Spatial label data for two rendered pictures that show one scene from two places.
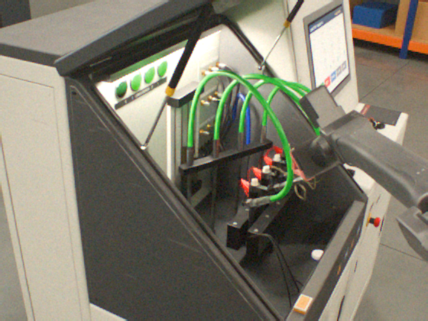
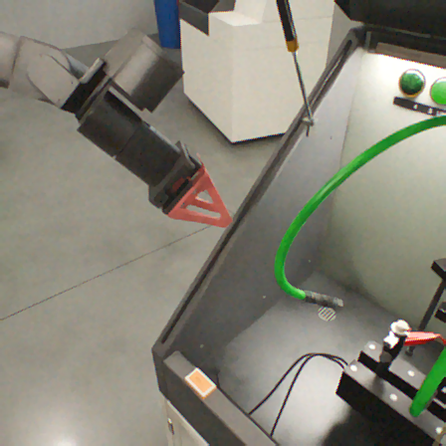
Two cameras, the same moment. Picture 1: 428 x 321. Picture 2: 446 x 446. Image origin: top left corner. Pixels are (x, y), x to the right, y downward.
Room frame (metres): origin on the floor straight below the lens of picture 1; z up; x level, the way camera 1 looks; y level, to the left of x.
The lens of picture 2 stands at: (1.10, -0.59, 1.62)
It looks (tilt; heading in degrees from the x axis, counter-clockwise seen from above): 39 degrees down; 109
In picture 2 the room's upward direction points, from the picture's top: straight up
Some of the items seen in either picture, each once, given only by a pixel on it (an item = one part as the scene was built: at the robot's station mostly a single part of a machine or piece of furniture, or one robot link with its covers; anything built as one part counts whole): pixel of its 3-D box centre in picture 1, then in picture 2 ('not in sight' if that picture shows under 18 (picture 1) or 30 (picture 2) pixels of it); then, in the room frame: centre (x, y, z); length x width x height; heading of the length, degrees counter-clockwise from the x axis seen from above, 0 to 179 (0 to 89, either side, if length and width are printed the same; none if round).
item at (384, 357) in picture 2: (254, 216); (380, 369); (1.24, -0.13, 1.00); 0.05 x 0.03 x 0.21; 63
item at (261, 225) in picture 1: (265, 220); (433, 438); (1.35, -0.17, 0.91); 0.34 x 0.10 x 0.15; 153
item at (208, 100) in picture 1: (212, 98); not in sight; (1.58, 0.01, 1.20); 0.13 x 0.03 x 0.31; 153
